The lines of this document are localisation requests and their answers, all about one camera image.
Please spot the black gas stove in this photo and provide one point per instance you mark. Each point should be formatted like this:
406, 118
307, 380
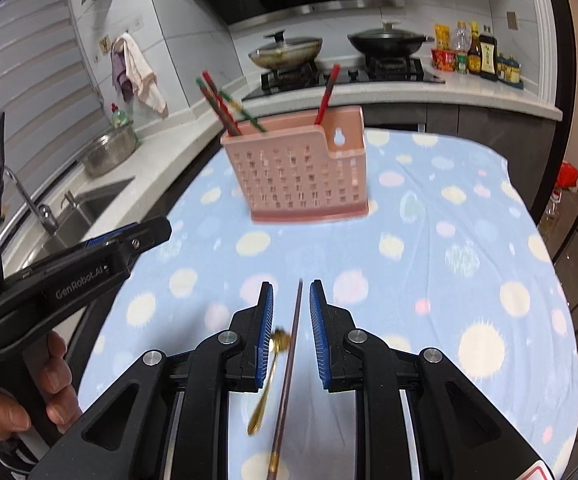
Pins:
394, 72

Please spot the red bag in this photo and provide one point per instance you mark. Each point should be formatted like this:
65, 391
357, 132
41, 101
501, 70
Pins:
568, 177

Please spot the grey window blinds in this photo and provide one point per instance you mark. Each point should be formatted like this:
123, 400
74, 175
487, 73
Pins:
29, 60

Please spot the gold spoon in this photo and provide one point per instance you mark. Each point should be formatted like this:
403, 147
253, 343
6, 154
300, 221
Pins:
264, 400

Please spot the steel sink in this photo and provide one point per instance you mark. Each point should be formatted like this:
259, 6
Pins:
89, 210

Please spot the purple hanging cloth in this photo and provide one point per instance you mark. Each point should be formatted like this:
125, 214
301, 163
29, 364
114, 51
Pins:
119, 72

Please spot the clear plastic bottle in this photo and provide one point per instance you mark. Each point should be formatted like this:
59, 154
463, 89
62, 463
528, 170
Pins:
461, 47

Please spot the pink perforated utensil holder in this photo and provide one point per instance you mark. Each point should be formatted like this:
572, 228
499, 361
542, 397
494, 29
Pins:
294, 175

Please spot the black pan with lid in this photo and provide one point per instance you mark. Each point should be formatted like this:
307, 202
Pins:
389, 42

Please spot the pink hanging towel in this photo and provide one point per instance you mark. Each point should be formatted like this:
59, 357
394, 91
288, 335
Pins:
141, 75

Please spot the person's left hand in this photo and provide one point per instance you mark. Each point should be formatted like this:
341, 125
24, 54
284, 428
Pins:
61, 400

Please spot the red chopstick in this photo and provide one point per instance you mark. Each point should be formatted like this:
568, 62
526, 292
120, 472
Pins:
330, 91
224, 102
325, 102

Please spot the wall socket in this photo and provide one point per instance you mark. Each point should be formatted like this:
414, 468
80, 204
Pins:
512, 20

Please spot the blue dotted tablecloth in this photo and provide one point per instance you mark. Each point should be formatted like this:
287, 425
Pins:
469, 240

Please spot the maroon chopstick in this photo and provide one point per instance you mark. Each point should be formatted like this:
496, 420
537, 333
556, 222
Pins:
216, 105

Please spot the steel wok with lid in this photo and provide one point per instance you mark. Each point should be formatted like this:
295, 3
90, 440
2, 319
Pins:
284, 52

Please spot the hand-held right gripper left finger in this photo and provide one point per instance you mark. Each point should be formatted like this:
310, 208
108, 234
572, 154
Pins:
266, 335

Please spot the steel faucet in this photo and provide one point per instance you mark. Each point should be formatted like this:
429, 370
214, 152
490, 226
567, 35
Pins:
46, 215

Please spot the dark soy sauce bottle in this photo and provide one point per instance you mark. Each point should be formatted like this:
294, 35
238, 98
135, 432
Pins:
489, 57

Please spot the steel basin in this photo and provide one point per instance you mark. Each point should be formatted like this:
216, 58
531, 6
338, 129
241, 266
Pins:
109, 152

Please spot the green chopstick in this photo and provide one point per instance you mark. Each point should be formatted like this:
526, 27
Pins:
241, 110
249, 116

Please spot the brown chopstick pair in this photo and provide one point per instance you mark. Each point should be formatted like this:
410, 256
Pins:
289, 370

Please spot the small seasoning jars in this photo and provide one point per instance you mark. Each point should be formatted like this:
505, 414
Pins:
510, 71

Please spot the green dish soap bottle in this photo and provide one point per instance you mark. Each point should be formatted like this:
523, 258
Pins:
120, 117

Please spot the sink soap dispenser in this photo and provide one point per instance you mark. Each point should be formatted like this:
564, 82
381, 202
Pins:
71, 200

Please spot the brown sauce bottle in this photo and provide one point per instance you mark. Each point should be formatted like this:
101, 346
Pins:
474, 52

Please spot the white kitchen counter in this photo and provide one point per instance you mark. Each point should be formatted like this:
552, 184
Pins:
169, 150

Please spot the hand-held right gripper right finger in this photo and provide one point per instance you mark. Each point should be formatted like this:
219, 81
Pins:
319, 335

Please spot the dark cabinet front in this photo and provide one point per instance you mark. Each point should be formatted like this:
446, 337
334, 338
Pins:
469, 120

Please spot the yellow seasoning packet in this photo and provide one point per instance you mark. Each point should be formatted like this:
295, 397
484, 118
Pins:
442, 36

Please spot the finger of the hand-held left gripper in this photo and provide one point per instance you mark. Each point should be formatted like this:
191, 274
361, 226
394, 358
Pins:
149, 240
109, 240

